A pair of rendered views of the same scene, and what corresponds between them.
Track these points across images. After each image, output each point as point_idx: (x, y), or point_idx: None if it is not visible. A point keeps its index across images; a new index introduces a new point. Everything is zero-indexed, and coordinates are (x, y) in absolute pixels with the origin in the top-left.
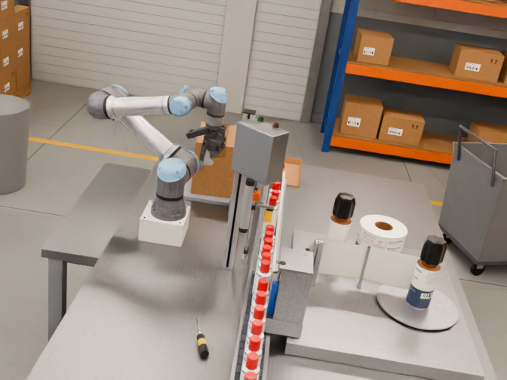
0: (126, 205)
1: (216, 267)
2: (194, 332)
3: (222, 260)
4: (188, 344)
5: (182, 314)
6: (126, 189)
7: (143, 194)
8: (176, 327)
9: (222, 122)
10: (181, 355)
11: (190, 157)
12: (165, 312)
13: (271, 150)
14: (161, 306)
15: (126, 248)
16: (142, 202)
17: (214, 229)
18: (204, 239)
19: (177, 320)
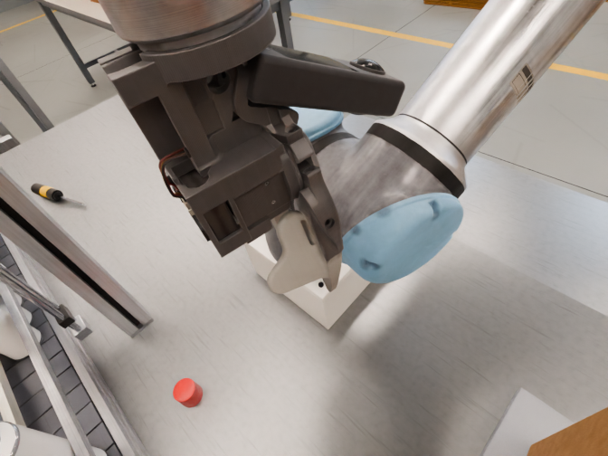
0: (479, 242)
1: (154, 299)
2: (75, 198)
3: (161, 324)
4: (69, 187)
5: (110, 201)
6: (586, 271)
7: (546, 301)
8: (100, 185)
9: (101, 6)
10: (65, 175)
11: (353, 192)
12: (131, 185)
13: None
14: (144, 186)
15: None
16: (493, 281)
17: (282, 392)
18: (254, 337)
19: (109, 192)
